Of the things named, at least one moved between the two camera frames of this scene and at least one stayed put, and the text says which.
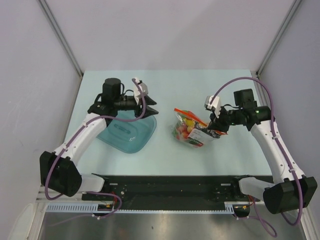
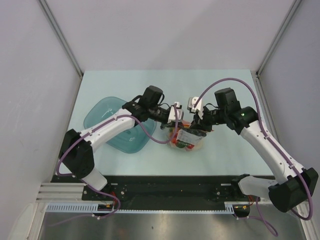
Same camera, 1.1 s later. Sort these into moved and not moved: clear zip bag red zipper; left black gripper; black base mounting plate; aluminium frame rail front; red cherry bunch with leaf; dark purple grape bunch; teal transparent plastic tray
Moved: red cherry bunch with leaf; dark purple grape bunch; left black gripper; clear zip bag red zipper
Not moved: black base mounting plate; teal transparent plastic tray; aluminium frame rail front
